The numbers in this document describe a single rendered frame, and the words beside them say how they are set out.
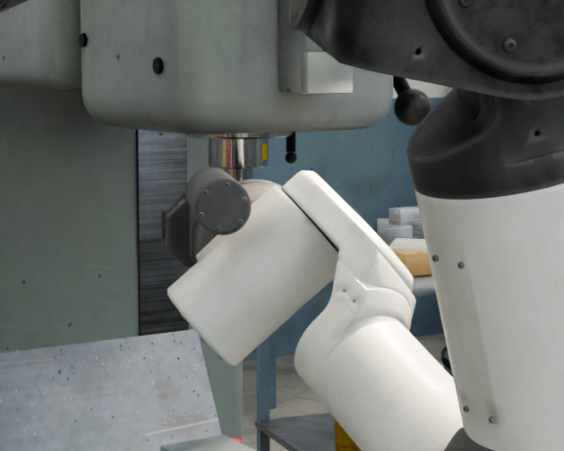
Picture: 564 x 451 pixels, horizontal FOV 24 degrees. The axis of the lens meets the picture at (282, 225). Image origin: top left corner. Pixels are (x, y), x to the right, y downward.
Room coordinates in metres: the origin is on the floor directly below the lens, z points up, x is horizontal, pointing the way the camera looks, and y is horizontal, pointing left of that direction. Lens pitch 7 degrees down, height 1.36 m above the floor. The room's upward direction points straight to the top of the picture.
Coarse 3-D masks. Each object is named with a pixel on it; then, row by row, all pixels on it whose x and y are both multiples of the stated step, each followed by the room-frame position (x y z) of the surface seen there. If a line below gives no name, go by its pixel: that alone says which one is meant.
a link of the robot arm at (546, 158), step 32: (448, 96) 0.59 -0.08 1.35; (480, 96) 0.53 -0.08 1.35; (416, 128) 0.58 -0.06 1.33; (448, 128) 0.55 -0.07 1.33; (480, 128) 0.52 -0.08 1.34; (512, 128) 0.51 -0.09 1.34; (544, 128) 0.51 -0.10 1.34; (416, 160) 0.54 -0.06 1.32; (448, 160) 0.53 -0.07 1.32; (480, 160) 0.52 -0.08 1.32; (512, 160) 0.51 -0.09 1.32; (544, 160) 0.51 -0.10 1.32; (448, 192) 0.53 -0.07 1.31; (480, 192) 0.52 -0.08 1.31; (512, 192) 0.52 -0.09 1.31
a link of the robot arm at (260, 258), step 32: (192, 192) 0.81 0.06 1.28; (224, 192) 0.78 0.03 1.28; (256, 192) 0.86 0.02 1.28; (224, 224) 0.78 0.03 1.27; (256, 224) 0.80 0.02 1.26; (288, 224) 0.79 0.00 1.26; (224, 256) 0.79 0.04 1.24; (256, 256) 0.78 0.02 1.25; (288, 256) 0.78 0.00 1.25; (320, 256) 0.78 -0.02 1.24; (192, 288) 0.79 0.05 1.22; (224, 288) 0.78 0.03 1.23; (256, 288) 0.78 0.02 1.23; (288, 288) 0.78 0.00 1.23; (320, 288) 0.80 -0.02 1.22; (192, 320) 0.78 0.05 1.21; (224, 320) 0.78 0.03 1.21; (256, 320) 0.78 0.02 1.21; (224, 352) 0.78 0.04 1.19
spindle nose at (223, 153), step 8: (216, 144) 1.02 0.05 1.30; (224, 144) 1.02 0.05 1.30; (232, 144) 1.02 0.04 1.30; (240, 144) 1.02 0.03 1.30; (248, 144) 1.02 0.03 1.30; (256, 144) 1.02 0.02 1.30; (264, 144) 1.03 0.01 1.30; (216, 152) 1.02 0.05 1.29; (224, 152) 1.02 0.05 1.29; (232, 152) 1.02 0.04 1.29; (240, 152) 1.02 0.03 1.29; (248, 152) 1.02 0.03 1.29; (256, 152) 1.02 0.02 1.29; (216, 160) 1.02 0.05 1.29; (224, 160) 1.02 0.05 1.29; (232, 160) 1.02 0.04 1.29; (240, 160) 1.02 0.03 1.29; (248, 160) 1.02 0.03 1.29; (256, 160) 1.02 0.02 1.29; (264, 160) 1.03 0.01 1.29
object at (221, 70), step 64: (128, 0) 0.98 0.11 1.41; (192, 0) 0.92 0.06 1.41; (256, 0) 0.94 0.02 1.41; (128, 64) 0.98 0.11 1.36; (192, 64) 0.92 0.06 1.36; (256, 64) 0.94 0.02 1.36; (128, 128) 1.04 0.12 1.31; (192, 128) 0.93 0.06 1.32; (256, 128) 0.96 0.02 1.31; (320, 128) 1.00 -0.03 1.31
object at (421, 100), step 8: (400, 80) 1.06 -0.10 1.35; (400, 88) 1.06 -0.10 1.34; (408, 88) 1.06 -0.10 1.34; (400, 96) 1.05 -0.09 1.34; (408, 96) 1.04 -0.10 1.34; (416, 96) 1.04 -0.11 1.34; (424, 96) 1.05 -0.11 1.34; (400, 104) 1.04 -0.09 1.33; (408, 104) 1.04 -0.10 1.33; (416, 104) 1.04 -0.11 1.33; (424, 104) 1.04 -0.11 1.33; (400, 112) 1.04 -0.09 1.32; (408, 112) 1.04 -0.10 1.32; (416, 112) 1.04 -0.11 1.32; (424, 112) 1.04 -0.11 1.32; (400, 120) 1.05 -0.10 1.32; (408, 120) 1.04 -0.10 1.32; (416, 120) 1.04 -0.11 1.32
